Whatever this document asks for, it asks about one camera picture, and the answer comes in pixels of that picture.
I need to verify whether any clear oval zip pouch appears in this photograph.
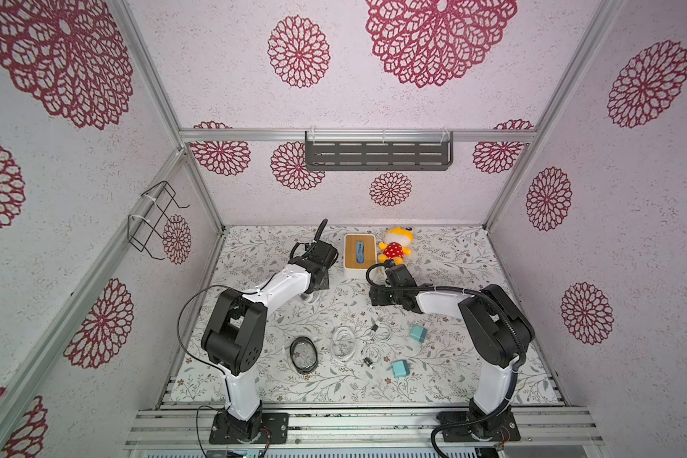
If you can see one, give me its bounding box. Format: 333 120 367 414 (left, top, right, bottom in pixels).
300 290 324 307

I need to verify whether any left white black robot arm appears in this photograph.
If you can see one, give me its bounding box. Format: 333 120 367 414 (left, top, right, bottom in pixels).
198 219 339 447

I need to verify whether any yellow plush toy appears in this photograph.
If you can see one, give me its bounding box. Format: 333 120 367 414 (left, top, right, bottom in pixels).
377 227 414 265

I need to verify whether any grey wall shelf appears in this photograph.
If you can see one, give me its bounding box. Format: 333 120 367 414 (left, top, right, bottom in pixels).
303 132 453 172

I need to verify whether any white wooden-top tissue box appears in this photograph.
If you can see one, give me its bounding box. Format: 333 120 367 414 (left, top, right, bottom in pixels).
343 234 377 280

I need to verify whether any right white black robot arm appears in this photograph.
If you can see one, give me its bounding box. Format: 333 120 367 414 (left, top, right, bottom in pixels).
364 261 534 457

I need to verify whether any teal charger cube lower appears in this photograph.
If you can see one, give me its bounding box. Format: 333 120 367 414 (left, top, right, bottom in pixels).
391 360 410 378

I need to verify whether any black wire wall rack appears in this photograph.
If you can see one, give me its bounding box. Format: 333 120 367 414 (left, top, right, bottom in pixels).
125 181 190 261

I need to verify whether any teal charger cube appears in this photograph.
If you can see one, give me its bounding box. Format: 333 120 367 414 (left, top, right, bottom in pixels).
410 324 427 344
391 360 410 378

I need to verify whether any teal charger cube upper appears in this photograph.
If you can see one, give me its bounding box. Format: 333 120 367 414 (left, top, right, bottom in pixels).
410 324 427 344

